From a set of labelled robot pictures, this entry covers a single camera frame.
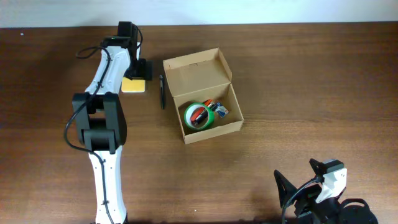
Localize yellow sticky note pad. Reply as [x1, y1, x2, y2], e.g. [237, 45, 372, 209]
[121, 77, 146, 93]

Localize black pen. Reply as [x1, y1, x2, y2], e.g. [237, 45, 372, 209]
[159, 75, 165, 110]

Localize brown cardboard box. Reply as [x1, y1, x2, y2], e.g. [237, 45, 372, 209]
[163, 48, 244, 144]

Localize black left camera cable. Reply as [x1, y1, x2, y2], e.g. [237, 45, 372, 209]
[63, 26, 144, 224]

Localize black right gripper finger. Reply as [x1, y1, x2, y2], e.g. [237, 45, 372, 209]
[309, 159, 323, 175]
[274, 170, 297, 208]

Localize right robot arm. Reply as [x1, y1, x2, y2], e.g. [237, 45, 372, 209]
[274, 159, 378, 224]

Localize green tape roll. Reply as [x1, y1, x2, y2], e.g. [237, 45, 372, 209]
[183, 103, 215, 131]

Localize black right camera cable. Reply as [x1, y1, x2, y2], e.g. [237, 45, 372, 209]
[280, 174, 324, 224]

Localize orange black stapler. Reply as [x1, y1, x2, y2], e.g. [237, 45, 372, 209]
[190, 100, 216, 125]

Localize black camera cable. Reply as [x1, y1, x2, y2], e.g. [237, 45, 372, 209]
[280, 174, 324, 224]
[63, 26, 144, 224]

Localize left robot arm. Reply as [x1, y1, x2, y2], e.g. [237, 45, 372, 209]
[63, 21, 153, 223]

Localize blue white staples box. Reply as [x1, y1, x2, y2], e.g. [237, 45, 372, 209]
[215, 102, 229, 118]

